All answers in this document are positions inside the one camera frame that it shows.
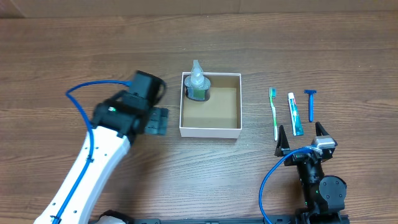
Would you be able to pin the white teal toothpaste tube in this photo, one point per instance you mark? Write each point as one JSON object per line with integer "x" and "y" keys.
{"x": 297, "y": 128}

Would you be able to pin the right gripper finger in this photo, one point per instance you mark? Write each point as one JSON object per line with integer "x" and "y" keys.
{"x": 320, "y": 130}
{"x": 282, "y": 147}

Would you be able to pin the green white toothbrush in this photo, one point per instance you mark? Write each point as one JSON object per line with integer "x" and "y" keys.
{"x": 272, "y": 95}

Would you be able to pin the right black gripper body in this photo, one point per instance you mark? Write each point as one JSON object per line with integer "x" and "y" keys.
{"x": 302, "y": 156}

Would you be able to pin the blue disposable razor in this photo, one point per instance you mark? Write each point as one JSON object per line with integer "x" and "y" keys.
{"x": 310, "y": 94}

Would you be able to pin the white cardboard box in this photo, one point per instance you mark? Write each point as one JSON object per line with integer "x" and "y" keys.
{"x": 218, "y": 117}

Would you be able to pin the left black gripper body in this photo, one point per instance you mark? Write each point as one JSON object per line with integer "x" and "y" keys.
{"x": 157, "y": 121}

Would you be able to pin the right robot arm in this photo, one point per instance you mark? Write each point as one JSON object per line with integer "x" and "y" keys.
{"x": 324, "y": 195}

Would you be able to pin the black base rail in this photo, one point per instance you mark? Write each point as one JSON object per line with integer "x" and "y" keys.
{"x": 115, "y": 217}

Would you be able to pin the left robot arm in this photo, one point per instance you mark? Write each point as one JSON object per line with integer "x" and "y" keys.
{"x": 111, "y": 132}

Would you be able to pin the clear spray bottle green liquid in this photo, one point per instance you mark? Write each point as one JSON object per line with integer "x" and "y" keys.
{"x": 197, "y": 85}

